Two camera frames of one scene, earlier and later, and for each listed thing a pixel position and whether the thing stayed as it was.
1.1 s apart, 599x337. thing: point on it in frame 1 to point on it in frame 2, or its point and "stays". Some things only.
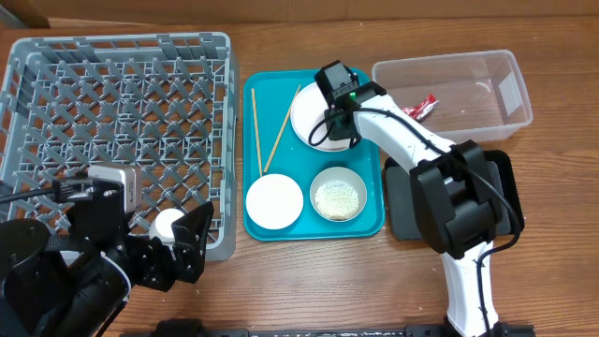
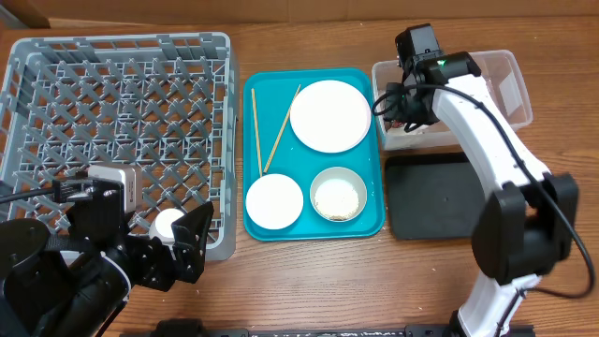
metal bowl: [338, 194] stays
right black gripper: [334, 133] to [390, 111]
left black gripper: [190, 250] stays
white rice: [337, 200] stays
